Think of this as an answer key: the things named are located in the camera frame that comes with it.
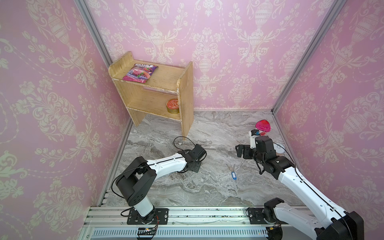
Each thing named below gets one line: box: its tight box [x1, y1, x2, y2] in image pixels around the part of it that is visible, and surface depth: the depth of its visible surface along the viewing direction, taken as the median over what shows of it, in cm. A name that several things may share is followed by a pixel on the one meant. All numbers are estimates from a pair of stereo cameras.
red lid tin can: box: [166, 98, 180, 115], surface depth 92 cm
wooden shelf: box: [108, 52, 195, 141], surface depth 87 cm
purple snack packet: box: [122, 63, 159, 84], surface depth 77 cm
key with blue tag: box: [226, 164, 237, 180], surface depth 90 cm
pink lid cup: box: [255, 119, 271, 136], surface depth 101 cm
